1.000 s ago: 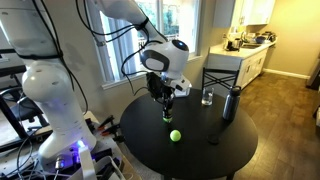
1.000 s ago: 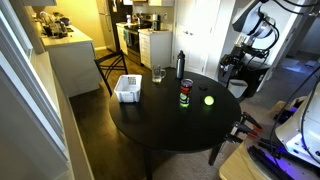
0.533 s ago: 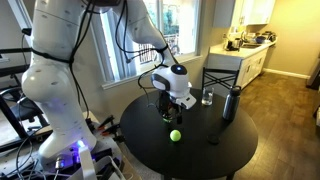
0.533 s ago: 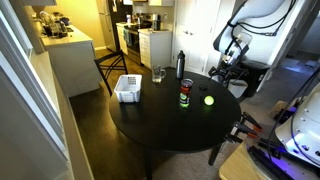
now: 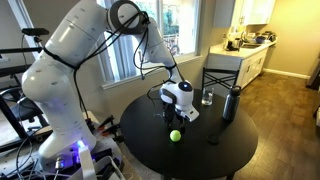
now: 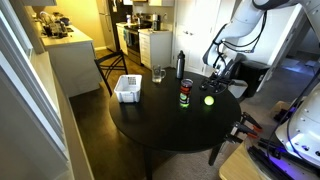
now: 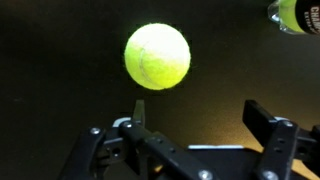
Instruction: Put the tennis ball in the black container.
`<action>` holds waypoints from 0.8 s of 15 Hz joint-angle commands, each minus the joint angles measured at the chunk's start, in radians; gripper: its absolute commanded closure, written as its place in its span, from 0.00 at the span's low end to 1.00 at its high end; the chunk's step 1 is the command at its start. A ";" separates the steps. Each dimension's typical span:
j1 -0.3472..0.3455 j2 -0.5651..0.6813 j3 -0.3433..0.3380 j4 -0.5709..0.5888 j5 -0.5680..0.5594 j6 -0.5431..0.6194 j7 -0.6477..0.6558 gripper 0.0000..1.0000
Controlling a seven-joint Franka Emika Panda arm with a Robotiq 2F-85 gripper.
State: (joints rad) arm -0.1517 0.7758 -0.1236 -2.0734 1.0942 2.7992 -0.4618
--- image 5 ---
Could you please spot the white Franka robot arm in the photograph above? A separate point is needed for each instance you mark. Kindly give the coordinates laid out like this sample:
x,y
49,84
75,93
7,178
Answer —
x,y
60,86

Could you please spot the white kitchen counter cabinet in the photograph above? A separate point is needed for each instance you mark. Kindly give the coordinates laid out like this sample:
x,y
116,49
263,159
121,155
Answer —
x,y
246,63

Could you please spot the black camera on stand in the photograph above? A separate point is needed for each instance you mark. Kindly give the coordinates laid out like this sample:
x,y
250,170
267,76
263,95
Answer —
x,y
35,31

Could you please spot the grey metal water bottle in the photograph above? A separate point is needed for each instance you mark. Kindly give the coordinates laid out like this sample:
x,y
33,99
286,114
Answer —
x,y
231,103

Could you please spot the white wall cabinet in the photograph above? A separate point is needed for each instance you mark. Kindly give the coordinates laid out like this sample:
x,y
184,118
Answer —
x,y
246,12

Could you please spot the black cross-back chair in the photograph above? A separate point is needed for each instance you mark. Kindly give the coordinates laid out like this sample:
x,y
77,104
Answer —
x,y
220,78

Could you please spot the green tennis ball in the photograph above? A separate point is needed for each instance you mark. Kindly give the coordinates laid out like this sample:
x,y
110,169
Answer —
x,y
175,135

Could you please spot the white window frame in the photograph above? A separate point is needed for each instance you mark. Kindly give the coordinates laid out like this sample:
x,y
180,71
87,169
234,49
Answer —
x,y
190,56

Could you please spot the clear glass mug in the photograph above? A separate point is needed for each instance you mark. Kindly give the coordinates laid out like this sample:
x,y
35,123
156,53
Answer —
x,y
207,96

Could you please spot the robot base platform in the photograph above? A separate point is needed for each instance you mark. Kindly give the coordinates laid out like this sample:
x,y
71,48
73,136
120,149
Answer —
x,y
66,163

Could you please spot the clutter on kitchen counter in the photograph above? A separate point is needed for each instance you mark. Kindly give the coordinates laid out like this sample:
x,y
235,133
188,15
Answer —
x,y
248,39

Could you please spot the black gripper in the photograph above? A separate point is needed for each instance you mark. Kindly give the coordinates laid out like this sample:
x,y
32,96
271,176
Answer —
x,y
175,111

